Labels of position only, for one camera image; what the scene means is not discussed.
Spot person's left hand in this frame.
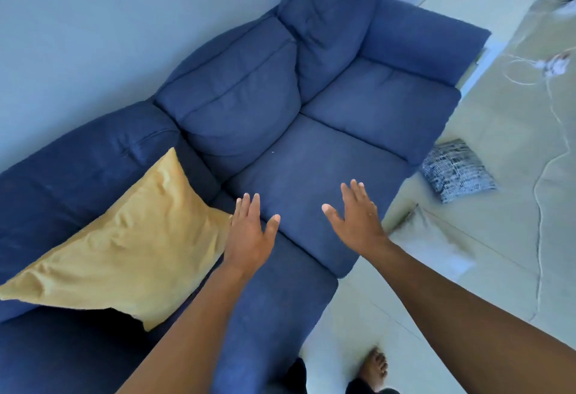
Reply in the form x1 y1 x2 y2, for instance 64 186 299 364
223 193 281 274

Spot person's right hand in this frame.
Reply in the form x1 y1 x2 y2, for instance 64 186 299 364
322 179 391 258

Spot person's left forearm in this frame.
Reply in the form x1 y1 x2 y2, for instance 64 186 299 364
116 260 258 394

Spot person's right forearm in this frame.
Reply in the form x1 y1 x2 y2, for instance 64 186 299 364
362 239 576 394

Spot blue seat cushion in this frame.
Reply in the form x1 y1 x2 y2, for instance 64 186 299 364
300 57 462 167
224 113 413 278
148 191 339 394

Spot black white patterned pillow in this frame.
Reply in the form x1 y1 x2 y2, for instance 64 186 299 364
421 138 498 204

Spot wide blue back cushion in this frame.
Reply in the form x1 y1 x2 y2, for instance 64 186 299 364
154 15 302 158

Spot yellow throw pillow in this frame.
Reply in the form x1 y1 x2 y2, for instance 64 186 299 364
0 147 233 332

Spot person's black trousers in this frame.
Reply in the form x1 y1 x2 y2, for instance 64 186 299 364
278 358 401 394

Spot person's bare foot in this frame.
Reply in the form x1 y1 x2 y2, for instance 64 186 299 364
358 347 389 392

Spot blue fabric sofa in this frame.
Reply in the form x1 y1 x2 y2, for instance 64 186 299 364
0 0 492 394

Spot tall blue back cushion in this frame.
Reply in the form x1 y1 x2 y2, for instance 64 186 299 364
277 0 384 104

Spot white plug adapter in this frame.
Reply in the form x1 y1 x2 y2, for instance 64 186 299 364
535 53 571 77

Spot white cable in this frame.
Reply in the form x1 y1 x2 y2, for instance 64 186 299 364
502 47 576 323

